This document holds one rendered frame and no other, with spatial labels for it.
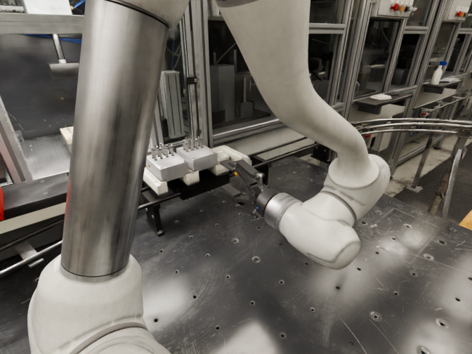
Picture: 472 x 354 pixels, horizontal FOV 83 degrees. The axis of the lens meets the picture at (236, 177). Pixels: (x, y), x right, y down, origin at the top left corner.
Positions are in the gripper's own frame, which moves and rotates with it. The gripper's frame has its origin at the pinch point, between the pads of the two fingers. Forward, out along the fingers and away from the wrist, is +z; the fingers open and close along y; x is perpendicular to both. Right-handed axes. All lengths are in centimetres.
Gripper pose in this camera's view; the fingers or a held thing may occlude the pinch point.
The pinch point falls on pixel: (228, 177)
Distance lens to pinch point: 81.6
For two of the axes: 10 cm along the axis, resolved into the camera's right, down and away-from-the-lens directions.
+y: -0.1, -8.8, -4.7
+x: -8.0, 2.9, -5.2
